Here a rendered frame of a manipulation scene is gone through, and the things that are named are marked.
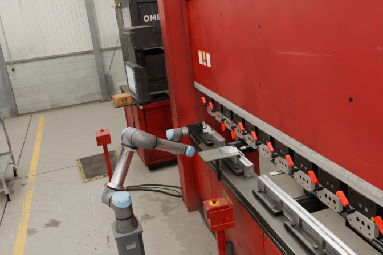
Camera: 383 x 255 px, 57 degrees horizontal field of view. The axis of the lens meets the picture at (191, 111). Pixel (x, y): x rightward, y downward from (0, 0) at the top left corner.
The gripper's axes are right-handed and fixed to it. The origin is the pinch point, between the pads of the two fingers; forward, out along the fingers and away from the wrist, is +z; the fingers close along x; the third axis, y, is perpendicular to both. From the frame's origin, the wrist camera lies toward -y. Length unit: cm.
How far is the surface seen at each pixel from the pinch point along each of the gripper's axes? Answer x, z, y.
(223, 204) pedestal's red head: -40, -9, -40
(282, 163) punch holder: -82, 12, 4
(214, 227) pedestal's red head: -49, -20, -50
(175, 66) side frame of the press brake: 81, -6, 38
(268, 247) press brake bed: -82, 2, -48
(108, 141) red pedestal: 150, -78, -48
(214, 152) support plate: -2.1, -1.3, -18.3
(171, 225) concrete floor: 67, -31, -119
